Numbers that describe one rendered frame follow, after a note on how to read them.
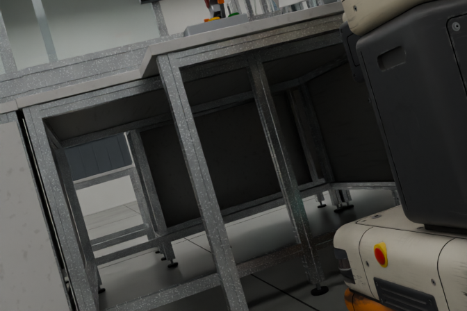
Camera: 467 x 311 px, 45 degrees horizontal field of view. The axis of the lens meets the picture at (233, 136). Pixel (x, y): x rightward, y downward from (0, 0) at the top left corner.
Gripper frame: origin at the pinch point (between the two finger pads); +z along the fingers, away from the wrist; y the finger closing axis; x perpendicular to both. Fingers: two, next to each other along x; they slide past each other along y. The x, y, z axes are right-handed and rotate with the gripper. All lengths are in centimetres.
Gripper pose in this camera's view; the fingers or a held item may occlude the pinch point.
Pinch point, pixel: (214, 4)
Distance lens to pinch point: 218.3
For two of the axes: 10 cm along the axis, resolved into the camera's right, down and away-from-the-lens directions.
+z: 0.6, 7.7, 6.3
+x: 3.6, 5.7, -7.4
